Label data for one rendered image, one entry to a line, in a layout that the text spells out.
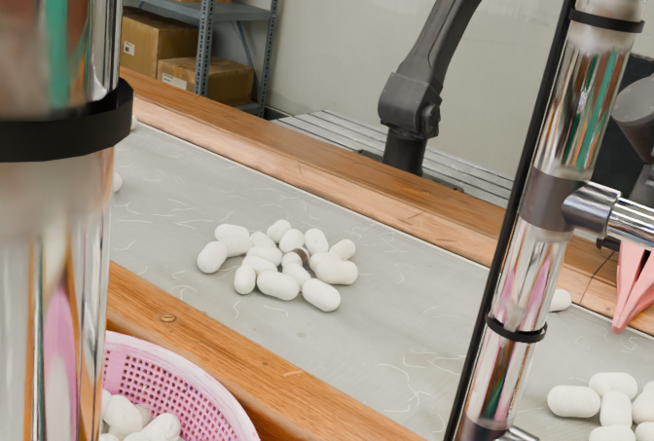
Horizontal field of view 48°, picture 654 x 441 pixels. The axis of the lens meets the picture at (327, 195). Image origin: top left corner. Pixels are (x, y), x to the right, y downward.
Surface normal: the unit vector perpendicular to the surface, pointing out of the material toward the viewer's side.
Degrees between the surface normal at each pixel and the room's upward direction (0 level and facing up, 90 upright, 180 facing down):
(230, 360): 0
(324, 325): 0
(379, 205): 45
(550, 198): 90
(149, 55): 90
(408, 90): 60
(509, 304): 90
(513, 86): 90
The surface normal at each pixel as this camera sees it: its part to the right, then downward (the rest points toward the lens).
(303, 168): -0.29, -0.49
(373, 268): 0.16, -0.91
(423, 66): -0.45, -0.27
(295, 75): -0.61, 0.22
